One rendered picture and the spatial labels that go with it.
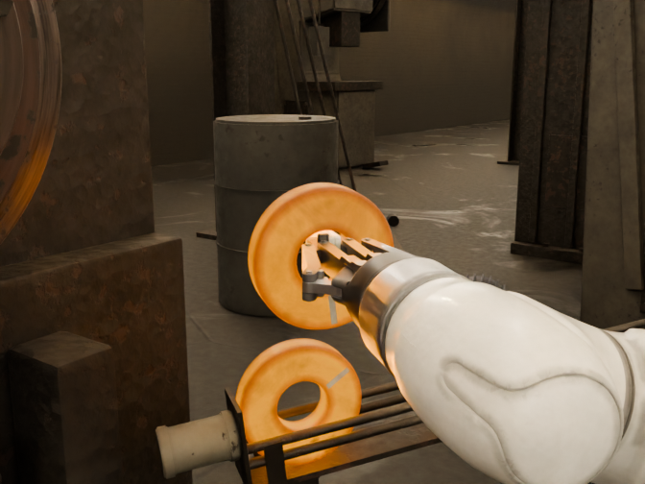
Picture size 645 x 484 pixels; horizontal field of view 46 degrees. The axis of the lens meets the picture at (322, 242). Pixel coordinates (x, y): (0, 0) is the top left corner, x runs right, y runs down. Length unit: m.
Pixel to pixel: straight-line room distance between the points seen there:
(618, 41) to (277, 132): 1.39
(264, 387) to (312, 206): 0.25
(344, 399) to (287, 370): 0.09
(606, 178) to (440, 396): 2.70
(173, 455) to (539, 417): 0.55
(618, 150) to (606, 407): 2.67
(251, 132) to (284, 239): 2.54
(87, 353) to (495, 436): 0.54
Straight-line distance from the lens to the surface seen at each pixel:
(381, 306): 0.55
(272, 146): 3.27
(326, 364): 0.91
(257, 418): 0.91
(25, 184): 0.79
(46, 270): 0.94
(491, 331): 0.45
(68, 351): 0.87
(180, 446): 0.90
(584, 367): 0.44
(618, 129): 3.06
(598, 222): 3.17
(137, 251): 1.01
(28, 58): 0.77
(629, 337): 0.57
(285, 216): 0.75
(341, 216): 0.77
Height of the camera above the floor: 1.10
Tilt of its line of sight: 13 degrees down
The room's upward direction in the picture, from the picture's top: straight up
